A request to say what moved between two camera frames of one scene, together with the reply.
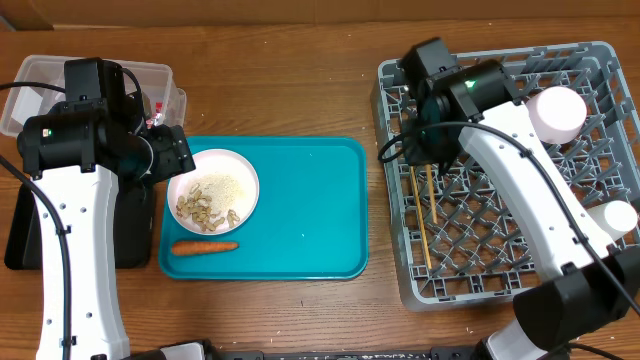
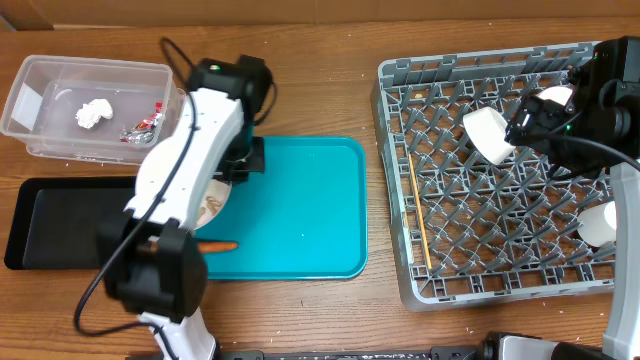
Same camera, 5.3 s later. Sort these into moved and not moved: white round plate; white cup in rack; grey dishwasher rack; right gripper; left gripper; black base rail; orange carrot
Moved: white round plate; left gripper; right gripper
Not moved: black base rail; orange carrot; white cup in rack; grey dishwasher rack
